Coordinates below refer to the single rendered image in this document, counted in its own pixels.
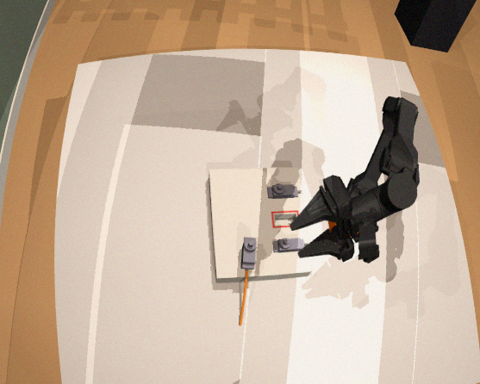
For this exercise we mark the cream flat panel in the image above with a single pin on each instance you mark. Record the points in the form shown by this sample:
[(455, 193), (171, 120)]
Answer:
[(259, 203)]

